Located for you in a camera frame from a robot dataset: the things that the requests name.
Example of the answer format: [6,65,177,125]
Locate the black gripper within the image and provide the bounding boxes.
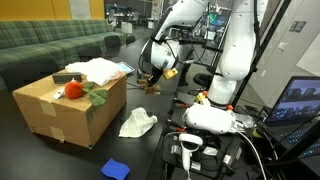
[146,65,165,88]

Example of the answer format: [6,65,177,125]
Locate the white framed tablet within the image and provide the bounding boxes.
[116,61,136,75]

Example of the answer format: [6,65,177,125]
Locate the black stool seat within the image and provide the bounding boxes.
[192,72,215,89]

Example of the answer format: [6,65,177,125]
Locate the yellow orange tool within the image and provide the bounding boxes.
[194,90,210,105]

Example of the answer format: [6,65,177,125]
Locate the black open laptop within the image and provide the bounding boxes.
[262,75,320,160]

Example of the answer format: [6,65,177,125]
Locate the brown cardboard box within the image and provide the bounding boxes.
[12,68,128,150]

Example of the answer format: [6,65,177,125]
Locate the grey wall sign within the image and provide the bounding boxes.
[288,20,308,34]

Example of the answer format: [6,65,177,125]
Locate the white cable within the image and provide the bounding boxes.
[233,130,268,180]

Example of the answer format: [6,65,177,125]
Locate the white plastic bag orange print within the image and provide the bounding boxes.
[64,57,125,87]

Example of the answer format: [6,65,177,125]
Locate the clear plastic wrap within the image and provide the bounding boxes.
[234,112,257,130]

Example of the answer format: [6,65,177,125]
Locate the white terry towel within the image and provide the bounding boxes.
[118,106,159,139]

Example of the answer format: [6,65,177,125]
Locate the plush red rose green leaves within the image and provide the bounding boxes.
[52,79,110,108]

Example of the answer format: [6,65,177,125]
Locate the yellow wrist camera mount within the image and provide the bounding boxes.
[162,67,180,81]

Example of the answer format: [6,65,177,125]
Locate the orange handled screwdriver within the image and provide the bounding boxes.
[166,123,187,133]

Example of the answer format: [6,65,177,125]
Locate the black power adapter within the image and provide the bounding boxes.
[215,137,243,178]

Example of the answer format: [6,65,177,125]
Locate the white VR controller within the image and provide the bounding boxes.
[177,132,204,172]

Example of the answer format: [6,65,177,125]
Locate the white VR headset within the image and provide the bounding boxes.
[182,99,238,136]

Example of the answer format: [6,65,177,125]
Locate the black camera stand pole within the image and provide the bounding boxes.
[229,0,292,108]

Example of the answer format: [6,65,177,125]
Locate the brown plush moose toy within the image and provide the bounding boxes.
[136,73,162,96]

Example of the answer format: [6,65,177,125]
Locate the blue wavy sponge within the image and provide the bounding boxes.
[100,157,131,180]

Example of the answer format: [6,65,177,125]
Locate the green plaid sofa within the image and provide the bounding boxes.
[0,18,128,92]

